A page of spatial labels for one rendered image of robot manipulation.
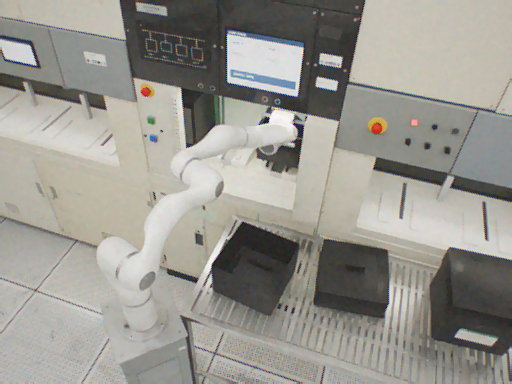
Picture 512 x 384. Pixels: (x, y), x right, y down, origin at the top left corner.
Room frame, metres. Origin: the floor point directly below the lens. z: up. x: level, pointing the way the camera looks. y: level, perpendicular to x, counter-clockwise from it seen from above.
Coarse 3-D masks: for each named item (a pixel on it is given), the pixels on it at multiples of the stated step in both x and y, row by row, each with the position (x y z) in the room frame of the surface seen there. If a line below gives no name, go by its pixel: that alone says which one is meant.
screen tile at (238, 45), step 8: (232, 40) 1.49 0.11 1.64; (240, 40) 1.49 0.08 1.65; (232, 48) 1.49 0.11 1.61; (240, 48) 1.49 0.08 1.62; (248, 48) 1.48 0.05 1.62; (232, 56) 1.49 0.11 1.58; (256, 56) 1.47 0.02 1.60; (232, 64) 1.49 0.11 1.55; (240, 64) 1.49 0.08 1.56; (248, 64) 1.48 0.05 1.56; (256, 64) 1.47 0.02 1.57
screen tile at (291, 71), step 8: (272, 48) 1.45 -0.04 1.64; (280, 48) 1.44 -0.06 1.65; (288, 48) 1.44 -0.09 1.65; (272, 56) 1.45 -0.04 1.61; (280, 56) 1.44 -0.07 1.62; (288, 56) 1.44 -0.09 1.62; (272, 64) 1.45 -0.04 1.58; (296, 64) 1.43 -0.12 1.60; (264, 72) 1.46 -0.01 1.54; (272, 72) 1.45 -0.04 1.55; (280, 72) 1.44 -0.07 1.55; (288, 72) 1.43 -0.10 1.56; (296, 72) 1.43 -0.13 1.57
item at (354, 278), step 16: (336, 240) 1.25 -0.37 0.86; (320, 256) 1.21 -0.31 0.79; (336, 256) 1.16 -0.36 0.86; (352, 256) 1.16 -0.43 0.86; (368, 256) 1.17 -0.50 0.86; (384, 256) 1.17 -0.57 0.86; (320, 272) 1.07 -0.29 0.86; (336, 272) 1.07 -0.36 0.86; (352, 272) 1.08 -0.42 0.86; (368, 272) 1.08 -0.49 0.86; (384, 272) 1.09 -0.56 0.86; (320, 288) 0.99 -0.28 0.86; (336, 288) 0.99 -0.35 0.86; (352, 288) 1.00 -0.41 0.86; (368, 288) 1.00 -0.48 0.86; (384, 288) 1.01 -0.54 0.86; (320, 304) 0.97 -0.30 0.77; (336, 304) 0.96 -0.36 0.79; (352, 304) 0.95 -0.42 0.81; (368, 304) 0.94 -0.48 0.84; (384, 304) 0.93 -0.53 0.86
